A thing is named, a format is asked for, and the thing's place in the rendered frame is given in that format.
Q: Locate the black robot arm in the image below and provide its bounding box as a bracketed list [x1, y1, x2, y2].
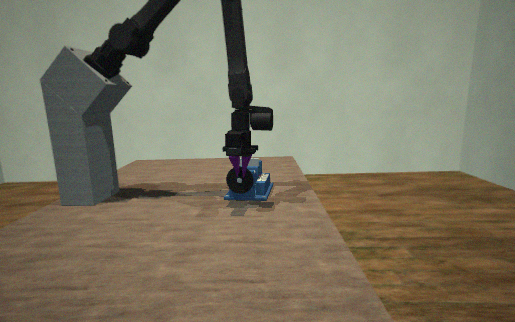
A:
[84, 0, 273, 155]

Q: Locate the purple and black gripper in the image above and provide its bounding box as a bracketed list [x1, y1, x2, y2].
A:
[223, 145, 258, 178]

